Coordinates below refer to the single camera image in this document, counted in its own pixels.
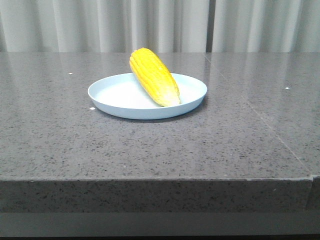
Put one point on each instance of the yellow corn cob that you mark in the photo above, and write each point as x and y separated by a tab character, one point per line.
155	77

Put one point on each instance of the light blue round plate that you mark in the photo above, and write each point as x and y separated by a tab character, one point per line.
122	96

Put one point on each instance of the grey pleated curtain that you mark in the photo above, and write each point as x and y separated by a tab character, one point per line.
165	26

